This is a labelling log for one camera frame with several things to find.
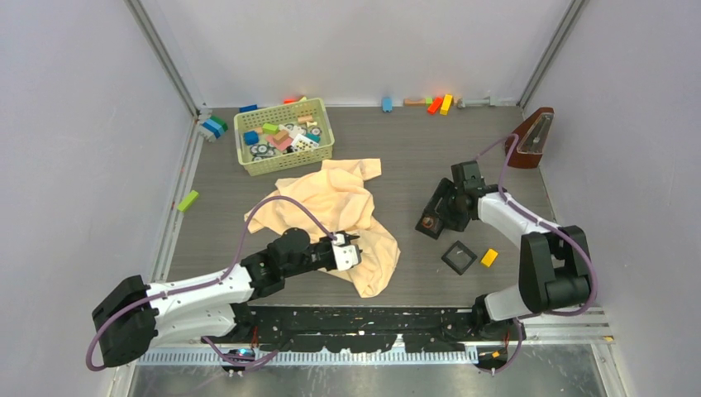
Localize yellow block at wall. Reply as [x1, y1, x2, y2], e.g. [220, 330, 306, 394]
[440, 94, 453, 116]

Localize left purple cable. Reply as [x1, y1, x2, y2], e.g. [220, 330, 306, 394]
[85, 195, 341, 376]

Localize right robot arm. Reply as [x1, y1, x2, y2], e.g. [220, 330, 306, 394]
[415, 160, 595, 340]

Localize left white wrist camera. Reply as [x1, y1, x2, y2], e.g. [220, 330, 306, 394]
[331, 232, 362, 271]

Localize blue block behind basket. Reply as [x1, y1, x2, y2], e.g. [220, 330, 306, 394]
[239, 104, 259, 113]

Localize green plastic basket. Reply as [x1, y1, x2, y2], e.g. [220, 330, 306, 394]
[233, 98, 335, 176]

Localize black square frame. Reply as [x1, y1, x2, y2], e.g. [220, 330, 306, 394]
[415, 212, 445, 240]
[441, 241, 477, 275]

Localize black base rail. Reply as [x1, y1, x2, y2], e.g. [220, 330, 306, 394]
[213, 304, 522, 353]

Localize lime green block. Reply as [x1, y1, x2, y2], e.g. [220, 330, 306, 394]
[176, 190, 199, 213]

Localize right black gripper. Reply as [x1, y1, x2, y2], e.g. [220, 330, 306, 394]
[424, 178, 472, 232]

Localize green block in basket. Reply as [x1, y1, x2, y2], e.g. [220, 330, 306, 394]
[261, 123, 279, 134]

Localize cream yellow garment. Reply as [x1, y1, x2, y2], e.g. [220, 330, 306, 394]
[270, 158, 401, 298]

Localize tan wooden block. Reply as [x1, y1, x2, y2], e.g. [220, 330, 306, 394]
[403, 98, 426, 107]

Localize blue green stacked blocks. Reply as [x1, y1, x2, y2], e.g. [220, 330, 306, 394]
[198, 116, 229, 142]

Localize pink block in basket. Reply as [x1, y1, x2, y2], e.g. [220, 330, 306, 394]
[266, 135, 293, 153]

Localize small yellow block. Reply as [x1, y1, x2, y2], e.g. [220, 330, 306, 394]
[480, 248, 498, 268]

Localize blue cube in basket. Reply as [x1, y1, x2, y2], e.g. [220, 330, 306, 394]
[243, 131, 260, 146]

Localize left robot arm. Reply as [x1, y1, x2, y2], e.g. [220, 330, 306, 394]
[86, 228, 362, 371]

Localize light blue block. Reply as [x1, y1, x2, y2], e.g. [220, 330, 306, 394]
[381, 97, 393, 112]

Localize orange block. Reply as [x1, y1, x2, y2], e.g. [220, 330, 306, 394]
[427, 97, 443, 114]

